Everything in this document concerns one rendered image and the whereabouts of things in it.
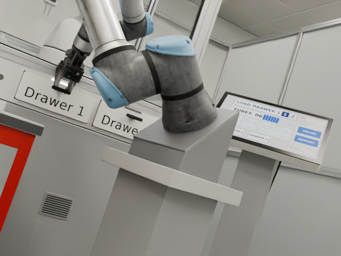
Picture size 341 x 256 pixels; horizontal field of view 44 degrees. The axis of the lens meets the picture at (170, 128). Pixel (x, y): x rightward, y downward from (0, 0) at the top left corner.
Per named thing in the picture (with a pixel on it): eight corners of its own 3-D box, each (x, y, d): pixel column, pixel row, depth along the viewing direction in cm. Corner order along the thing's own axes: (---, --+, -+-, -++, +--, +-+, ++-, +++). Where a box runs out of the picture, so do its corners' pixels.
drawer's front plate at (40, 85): (87, 123, 170) (96, 97, 171) (14, 98, 158) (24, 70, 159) (86, 123, 171) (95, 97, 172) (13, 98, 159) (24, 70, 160)
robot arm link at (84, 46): (77, 29, 152) (98, 38, 156) (72, 39, 154) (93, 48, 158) (76, 37, 146) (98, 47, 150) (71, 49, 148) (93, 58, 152)
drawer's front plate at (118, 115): (155, 147, 183) (163, 123, 184) (93, 125, 171) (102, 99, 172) (153, 147, 184) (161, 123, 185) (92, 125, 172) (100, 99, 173)
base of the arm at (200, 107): (229, 110, 114) (220, 76, 110) (190, 137, 106) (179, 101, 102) (190, 103, 125) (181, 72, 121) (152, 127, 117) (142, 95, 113)
